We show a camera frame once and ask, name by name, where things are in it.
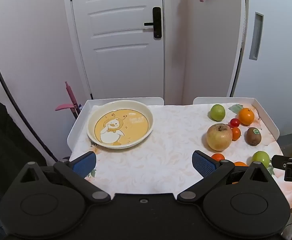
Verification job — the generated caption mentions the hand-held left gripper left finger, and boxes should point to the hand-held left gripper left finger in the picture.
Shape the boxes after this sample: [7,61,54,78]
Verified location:
[12,151,111,204]

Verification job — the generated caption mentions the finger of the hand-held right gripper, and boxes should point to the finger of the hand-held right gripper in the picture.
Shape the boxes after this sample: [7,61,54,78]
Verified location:
[272,155,292,168]

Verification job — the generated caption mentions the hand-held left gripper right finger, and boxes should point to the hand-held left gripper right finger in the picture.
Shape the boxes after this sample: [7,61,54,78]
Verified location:
[177,150,278,204]

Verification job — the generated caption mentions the green apple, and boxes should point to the green apple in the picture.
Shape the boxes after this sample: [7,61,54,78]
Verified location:
[251,151,271,168]
[209,104,226,121]

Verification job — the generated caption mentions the yellow red apple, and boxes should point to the yellow red apple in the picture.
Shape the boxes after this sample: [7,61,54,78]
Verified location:
[206,123,233,152]

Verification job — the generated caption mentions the brown kiwi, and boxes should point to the brown kiwi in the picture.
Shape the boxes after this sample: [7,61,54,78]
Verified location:
[246,127,262,146]

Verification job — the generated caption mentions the cream plate with duck print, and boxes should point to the cream plate with duck print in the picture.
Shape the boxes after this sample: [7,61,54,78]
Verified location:
[86,100,154,150]

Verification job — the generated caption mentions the white tray table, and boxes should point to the white tray table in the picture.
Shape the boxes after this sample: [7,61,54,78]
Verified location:
[67,97,292,205]

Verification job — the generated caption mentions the floral tablecloth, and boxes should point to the floral tablecloth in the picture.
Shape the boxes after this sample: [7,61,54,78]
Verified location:
[70,102,292,200]

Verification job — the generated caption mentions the green leaf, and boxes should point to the green leaf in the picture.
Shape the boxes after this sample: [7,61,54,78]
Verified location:
[228,104,244,114]

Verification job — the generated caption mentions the black padded jacket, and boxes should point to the black padded jacket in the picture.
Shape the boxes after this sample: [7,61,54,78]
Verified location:
[0,92,48,230]

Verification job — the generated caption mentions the white sliding door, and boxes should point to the white sliding door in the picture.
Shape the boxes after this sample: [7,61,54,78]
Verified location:
[227,0,292,130]

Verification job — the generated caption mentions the white panel door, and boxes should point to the white panel door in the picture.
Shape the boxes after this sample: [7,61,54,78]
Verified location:
[70,0,165,100]

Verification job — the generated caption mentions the pink handle tool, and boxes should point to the pink handle tool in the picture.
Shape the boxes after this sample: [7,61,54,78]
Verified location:
[55,81,81,119]

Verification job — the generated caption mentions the recessed grey door handle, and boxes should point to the recessed grey door handle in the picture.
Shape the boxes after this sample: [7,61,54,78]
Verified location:
[249,12,264,61]

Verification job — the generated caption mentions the black door lock handle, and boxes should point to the black door lock handle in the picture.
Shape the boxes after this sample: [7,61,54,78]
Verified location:
[144,7,162,39]

